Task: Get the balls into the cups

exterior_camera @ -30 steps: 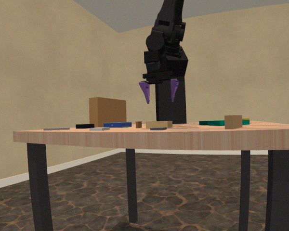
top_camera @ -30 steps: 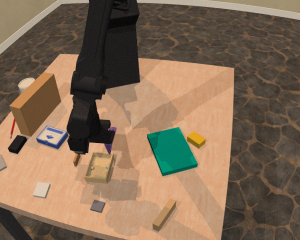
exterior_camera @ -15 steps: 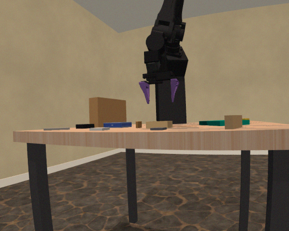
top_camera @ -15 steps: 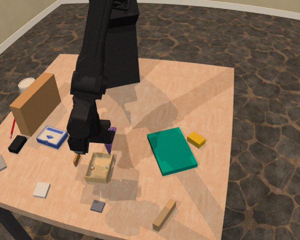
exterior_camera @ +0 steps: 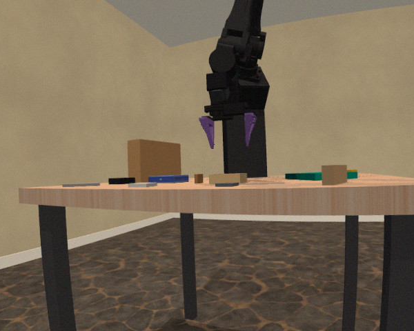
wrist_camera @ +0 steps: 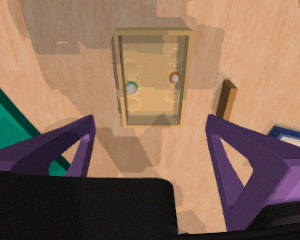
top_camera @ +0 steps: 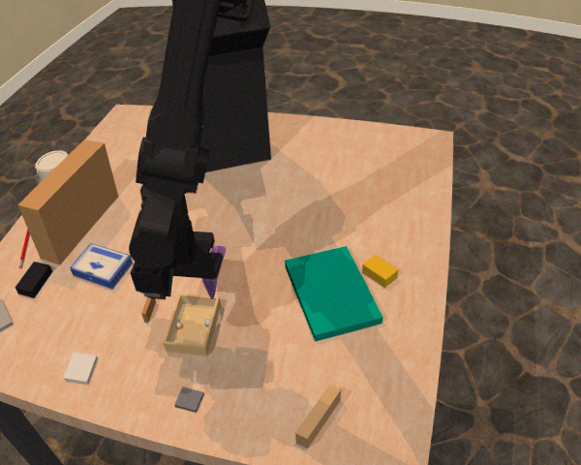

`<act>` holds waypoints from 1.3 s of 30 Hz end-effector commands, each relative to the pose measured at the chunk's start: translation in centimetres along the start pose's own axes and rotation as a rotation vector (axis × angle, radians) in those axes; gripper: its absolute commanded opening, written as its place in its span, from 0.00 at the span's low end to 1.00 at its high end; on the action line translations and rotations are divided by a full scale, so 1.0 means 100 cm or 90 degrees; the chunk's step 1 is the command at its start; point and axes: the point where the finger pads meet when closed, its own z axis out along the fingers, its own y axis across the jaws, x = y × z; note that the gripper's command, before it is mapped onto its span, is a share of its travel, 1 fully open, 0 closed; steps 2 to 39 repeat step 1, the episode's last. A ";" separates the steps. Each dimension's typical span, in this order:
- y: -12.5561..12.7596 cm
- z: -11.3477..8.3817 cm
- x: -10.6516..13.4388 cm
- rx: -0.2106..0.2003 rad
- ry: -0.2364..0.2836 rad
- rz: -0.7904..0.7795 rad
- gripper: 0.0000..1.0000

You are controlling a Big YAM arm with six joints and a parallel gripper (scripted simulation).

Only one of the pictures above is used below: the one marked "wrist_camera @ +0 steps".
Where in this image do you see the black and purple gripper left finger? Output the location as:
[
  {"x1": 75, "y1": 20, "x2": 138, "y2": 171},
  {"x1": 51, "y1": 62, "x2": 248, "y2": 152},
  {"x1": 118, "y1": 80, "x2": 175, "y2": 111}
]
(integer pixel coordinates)
[{"x1": 0, "y1": 115, "x2": 96, "y2": 177}]

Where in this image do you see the blue and white flat box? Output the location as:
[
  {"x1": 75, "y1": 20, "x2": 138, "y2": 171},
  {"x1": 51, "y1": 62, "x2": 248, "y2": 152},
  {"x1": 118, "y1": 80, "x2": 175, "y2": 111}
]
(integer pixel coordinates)
[{"x1": 267, "y1": 125, "x2": 300, "y2": 146}]

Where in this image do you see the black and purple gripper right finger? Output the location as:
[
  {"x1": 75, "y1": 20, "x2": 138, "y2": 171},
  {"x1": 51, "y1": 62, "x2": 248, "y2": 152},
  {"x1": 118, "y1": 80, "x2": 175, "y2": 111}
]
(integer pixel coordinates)
[{"x1": 205, "y1": 114, "x2": 300, "y2": 232}]

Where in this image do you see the wooden ball-in-hole puzzle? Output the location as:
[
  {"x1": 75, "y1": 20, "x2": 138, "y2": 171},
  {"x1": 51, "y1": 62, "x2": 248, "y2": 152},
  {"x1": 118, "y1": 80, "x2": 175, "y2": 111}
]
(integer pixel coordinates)
[{"x1": 113, "y1": 27, "x2": 194, "y2": 128}]

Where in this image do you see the green flat rectangular block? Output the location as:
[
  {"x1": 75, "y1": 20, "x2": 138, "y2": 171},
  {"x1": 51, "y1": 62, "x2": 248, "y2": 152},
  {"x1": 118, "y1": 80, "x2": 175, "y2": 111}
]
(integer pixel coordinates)
[{"x1": 0, "y1": 88, "x2": 71, "y2": 176}]

